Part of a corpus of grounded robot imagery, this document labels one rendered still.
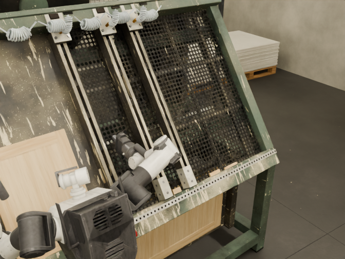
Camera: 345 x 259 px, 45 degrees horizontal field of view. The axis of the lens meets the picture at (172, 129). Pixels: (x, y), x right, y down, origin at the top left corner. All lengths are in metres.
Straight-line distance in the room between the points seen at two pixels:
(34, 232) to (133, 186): 0.44
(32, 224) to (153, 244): 1.39
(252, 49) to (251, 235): 4.21
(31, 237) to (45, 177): 0.64
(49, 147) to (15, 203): 0.32
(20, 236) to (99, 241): 0.28
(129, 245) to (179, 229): 1.35
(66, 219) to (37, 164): 0.63
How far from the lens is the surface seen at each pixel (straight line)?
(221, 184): 2.67
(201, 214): 3.07
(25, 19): 2.33
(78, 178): 1.67
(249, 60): 7.05
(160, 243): 2.90
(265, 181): 3.10
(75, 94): 2.28
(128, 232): 1.62
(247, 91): 3.02
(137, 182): 1.77
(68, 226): 1.61
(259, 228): 3.35
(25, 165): 2.17
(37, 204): 2.16
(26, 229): 1.60
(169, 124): 2.50
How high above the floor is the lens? 2.32
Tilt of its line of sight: 26 degrees down
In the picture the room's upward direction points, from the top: 1 degrees clockwise
